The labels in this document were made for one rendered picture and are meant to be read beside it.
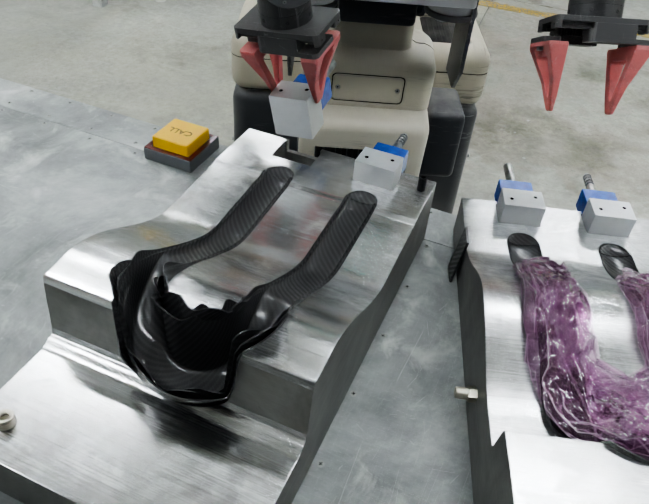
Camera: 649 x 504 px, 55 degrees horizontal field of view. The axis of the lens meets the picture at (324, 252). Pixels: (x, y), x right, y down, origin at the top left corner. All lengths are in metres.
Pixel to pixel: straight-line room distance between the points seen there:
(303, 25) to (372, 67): 0.37
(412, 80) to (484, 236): 0.39
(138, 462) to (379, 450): 0.22
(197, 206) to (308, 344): 0.28
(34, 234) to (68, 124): 0.27
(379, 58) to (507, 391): 0.65
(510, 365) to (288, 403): 0.21
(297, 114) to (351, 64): 0.33
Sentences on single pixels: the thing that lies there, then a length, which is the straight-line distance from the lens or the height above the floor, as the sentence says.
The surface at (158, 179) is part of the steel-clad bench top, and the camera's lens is 0.92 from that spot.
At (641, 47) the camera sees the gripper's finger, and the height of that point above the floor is 1.07.
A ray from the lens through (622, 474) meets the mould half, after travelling 0.54.
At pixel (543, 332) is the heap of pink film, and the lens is 0.62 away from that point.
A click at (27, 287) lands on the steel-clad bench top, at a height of 0.80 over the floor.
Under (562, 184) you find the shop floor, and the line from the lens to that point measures 2.58.
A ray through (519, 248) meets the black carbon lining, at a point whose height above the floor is 0.85.
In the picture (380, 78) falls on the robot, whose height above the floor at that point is 0.86.
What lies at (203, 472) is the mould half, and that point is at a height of 0.86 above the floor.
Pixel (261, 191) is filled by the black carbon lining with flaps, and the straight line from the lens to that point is 0.75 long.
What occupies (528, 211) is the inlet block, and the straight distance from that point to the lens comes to 0.80.
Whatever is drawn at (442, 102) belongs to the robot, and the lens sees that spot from 1.28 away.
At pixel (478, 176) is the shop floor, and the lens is 2.49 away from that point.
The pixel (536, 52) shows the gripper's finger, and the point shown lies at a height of 1.04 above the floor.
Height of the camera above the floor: 1.32
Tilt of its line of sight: 41 degrees down
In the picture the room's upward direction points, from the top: 5 degrees clockwise
